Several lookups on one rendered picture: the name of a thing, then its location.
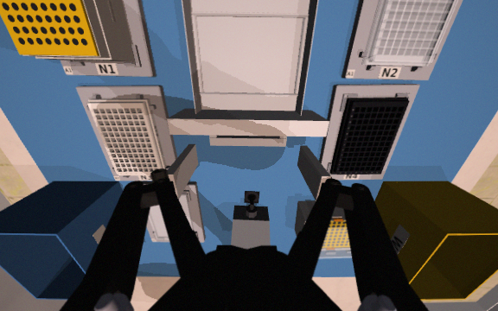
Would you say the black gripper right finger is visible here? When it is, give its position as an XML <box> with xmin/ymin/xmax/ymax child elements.
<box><xmin>265</xmin><ymin>145</ymin><xmax>429</xmax><ymax>311</ymax></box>

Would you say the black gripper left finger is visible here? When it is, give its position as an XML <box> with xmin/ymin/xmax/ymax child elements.
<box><xmin>60</xmin><ymin>144</ymin><xmax>227</xmax><ymax>311</ymax></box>

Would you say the blue bench mat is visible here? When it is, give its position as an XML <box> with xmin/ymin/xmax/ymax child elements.
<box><xmin>0</xmin><ymin>0</ymin><xmax>498</xmax><ymax>277</ymax></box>

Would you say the black assay plate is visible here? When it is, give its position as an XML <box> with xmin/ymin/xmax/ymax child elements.
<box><xmin>330</xmin><ymin>98</ymin><xmax>410</xmax><ymax>175</ymax></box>

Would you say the white assay plate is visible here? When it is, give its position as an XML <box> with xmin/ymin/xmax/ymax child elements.
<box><xmin>87</xmin><ymin>99</ymin><xmax>167</xmax><ymax>175</ymax></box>

